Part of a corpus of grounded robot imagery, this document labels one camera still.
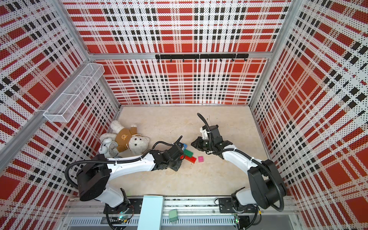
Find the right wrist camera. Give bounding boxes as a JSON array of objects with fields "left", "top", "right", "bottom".
[{"left": 200, "top": 128, "right": 209, "bottom": 140}]

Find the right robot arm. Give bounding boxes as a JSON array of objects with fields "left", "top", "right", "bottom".
[{"left": 191, "top": 113, "right": 287, "bottom": 213}]

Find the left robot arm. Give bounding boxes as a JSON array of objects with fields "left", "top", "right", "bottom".
[{"left": 64, "top": 138, "right": 186, "bottom": 208}]

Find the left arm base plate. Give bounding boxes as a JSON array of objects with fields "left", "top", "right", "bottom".
[{"left": 103, "top": 198, "right": 143, "bottom": 215}]

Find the white alarm clock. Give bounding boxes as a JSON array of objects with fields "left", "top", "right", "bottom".
[{"left": 99, "top": 138, "right": 119, "bottom": 158}]

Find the pale green upright panel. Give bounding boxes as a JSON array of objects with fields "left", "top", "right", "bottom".
[{"left": 137, "top": 195, "right": 164, "bottom": 230}]

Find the white wire mesh basket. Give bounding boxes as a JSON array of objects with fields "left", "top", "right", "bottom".
[{"left": 44, "top": 63, "right": 104, "bottom": 123}]

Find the green terminal connector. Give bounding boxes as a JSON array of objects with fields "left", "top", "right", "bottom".
[{"left": 169, "top": 209, "right": 179, "bottom": 223}]

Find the red lego brick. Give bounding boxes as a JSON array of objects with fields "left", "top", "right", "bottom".
[{"left": 185, "top": 156, "right": 197, "bottom": 164}]

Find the white teddy bear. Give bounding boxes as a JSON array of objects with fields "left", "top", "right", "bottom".
[{"left": 99, "top": 120, "right": 150, "bottom": 155}]

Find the green lego brick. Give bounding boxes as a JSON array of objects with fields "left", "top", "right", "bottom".
[{"left": 184, "top": 149, "right": 194, "bottom": 158}]

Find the black hook rail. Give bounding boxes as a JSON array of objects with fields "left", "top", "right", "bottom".
[{"left": 155, "top": 53, "right": 249, "bottom": 61}]

